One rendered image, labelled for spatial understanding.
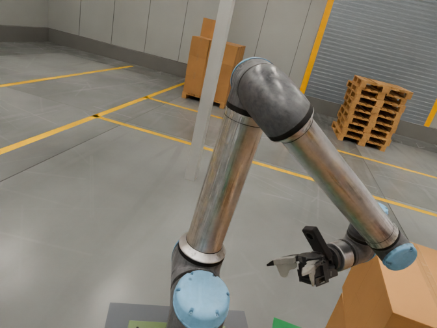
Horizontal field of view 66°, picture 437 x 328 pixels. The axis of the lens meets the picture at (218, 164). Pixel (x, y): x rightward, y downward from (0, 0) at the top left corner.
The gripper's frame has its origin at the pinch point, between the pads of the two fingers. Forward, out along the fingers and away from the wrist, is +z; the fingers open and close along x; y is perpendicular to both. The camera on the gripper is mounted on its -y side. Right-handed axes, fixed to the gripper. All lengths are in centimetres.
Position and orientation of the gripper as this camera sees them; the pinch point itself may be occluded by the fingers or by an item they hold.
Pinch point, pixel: (281, 267)
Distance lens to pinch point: 100.4
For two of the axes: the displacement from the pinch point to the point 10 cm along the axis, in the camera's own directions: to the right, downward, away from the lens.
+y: 1.3, 9.9, -0.3
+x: -4.9, 0.9, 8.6
